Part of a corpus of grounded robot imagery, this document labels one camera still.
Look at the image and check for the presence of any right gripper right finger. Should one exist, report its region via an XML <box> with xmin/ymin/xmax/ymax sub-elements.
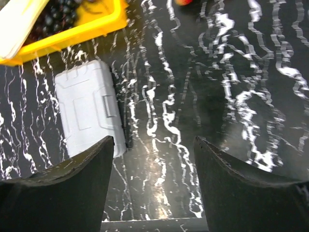
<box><xmin>194</xmin><ymin>136</ymin><xmax>309</xmax><ymax>232</ymax></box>

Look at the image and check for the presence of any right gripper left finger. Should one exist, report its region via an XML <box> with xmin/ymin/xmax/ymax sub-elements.
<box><xmin>0</xmin><ymin>136</ymin><xmax>114</xmax><ymax>232</ymax></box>

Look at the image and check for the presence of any grey plastic tool case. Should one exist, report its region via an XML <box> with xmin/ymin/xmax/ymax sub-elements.
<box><xmin>55</xmin><ymin>60</ymin><xmax>126</xmax><ymax>158</ymax></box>

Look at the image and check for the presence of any yellow plastic tray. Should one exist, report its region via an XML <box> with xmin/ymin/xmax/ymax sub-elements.
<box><xmin>0</xmin><ymin>0</ymin><xmax>128</xmax><ymax>66</ymax></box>

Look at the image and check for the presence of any dark purple grape bunch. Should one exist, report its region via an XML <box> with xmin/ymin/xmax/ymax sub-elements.
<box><xmin>24</xmin><ymin>0</ymin><xmax>80</xmax><ymax>45</ymax></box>

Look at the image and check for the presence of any white green leek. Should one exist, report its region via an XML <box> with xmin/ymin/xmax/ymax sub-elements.
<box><xmin>0</xmin><ymin>0</ymin><xmax>48</xmax><ymax>59</ymax></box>

